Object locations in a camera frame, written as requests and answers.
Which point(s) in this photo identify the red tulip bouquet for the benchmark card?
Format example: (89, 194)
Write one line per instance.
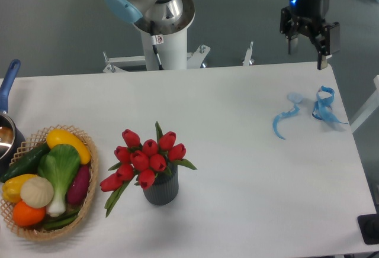
(141, 162)

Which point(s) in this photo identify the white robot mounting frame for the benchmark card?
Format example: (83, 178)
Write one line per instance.
(194, 60)

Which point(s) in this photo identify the yellow bell pepper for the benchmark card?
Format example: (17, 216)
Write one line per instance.
(11, 189)

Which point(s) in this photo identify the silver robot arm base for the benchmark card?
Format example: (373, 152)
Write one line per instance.
(163, 28)

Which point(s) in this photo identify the woven wicker basket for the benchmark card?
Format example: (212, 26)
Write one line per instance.
(39, 233)

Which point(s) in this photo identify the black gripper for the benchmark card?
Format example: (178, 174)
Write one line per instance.
(307, 17)

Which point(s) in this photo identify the black device at edge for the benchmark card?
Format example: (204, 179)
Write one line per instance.
(368, 225)

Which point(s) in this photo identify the blue ribbon strip right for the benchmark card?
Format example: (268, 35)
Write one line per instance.
(322, 109)

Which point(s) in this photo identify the purple sweet potato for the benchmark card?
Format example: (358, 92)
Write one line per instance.
(79, 187)

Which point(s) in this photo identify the white table leg frame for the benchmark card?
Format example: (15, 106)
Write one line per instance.
(366, 110)

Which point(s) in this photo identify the blue ribbon strip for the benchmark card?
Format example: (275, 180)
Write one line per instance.
(322, 109)
(296, 99)

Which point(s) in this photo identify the dark green cucumber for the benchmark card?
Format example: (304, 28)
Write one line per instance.
(27, 164)

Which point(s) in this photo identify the blue ribbon strip left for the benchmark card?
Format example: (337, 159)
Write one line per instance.
(296, 99)

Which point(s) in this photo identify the orange fruit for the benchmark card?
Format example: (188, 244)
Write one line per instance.
(25, 216)

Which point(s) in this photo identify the green bean pods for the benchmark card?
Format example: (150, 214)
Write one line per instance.
(60, 221)

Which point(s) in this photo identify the blue handled saucepan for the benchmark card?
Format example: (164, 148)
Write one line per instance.
(11, 136)

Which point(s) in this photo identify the green bok choy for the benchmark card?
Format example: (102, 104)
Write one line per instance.
(59, 166)

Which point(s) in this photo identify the dark grey ribbed vase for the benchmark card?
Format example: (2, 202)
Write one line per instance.
(165, 187)

